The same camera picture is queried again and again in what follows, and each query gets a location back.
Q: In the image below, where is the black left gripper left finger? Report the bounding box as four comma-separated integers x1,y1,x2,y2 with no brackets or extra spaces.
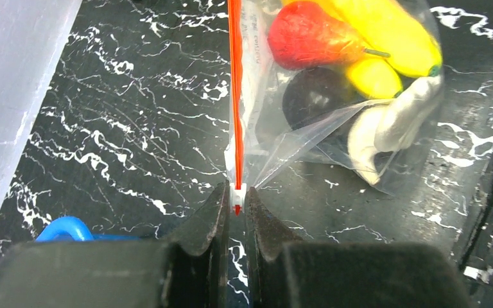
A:
0,182,230,307

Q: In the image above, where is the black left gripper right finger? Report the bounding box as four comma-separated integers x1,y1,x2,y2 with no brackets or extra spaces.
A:
245,188,472,307

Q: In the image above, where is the dark eggplant toy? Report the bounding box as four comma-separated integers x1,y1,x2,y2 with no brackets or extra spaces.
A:
282,67,358,130

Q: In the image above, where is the white toy garlic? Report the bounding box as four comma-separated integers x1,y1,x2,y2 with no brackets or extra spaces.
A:
347,74,444,186

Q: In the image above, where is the clear zip bag orange zipper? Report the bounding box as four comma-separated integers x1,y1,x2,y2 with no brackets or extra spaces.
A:
225,1,444,214

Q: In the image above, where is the red toy pepper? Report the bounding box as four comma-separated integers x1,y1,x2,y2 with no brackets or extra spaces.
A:
267,1,391,70

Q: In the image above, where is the yellow toy banana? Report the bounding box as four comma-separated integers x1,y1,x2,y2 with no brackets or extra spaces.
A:
280,0,443,100

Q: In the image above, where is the blue plastic bin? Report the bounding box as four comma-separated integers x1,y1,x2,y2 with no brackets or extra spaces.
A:
35,216,141,242

